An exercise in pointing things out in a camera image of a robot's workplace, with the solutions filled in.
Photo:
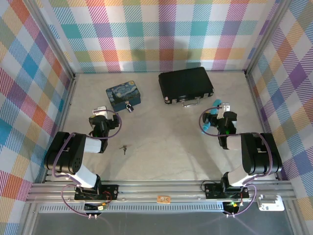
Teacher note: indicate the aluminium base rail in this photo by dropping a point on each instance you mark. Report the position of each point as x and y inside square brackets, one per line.
[159, 189]

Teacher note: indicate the small metal key bunch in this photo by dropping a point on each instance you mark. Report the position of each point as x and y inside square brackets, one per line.
[124, 149]

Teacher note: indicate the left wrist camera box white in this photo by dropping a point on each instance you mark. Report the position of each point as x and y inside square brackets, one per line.
[99, 110]

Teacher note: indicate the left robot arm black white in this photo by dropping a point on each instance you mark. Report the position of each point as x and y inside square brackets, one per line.
[73, 151]

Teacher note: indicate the white plastic clamp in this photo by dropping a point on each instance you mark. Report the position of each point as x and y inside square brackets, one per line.
[270, 203]

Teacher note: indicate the starry night print tin box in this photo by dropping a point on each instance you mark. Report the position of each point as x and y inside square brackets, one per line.
[123, 94]

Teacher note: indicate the small orange sticker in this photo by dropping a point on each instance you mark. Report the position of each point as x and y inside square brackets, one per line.
[163, 199]

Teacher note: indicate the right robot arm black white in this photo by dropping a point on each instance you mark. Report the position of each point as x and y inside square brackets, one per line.
[254, 151]

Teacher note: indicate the aluminium side rail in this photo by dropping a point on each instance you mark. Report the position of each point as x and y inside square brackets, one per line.
[261, 117]
[64, 117]

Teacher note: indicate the teal cylindrical tool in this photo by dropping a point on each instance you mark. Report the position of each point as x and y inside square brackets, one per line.
[213, 110]

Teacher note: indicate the aluminium frame post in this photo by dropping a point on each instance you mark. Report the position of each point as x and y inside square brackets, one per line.
[52, 36]
[267, 36]

